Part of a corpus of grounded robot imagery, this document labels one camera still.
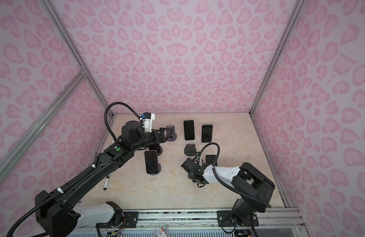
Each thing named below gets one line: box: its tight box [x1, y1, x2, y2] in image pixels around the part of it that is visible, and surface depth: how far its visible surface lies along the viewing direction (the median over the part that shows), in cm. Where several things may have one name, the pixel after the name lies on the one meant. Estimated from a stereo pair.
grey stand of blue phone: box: [183, 143, 197, 157], surface depth 99 cm
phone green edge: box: [144, 150, 159, 174], surface depth 84 cm
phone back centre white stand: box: [182, 119, 196, 142], surface depth 102 cm
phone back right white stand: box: [201, 123, 214, 144], surface depth 97 cm
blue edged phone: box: [205, 154, 218, 167], surface depth 97 cm
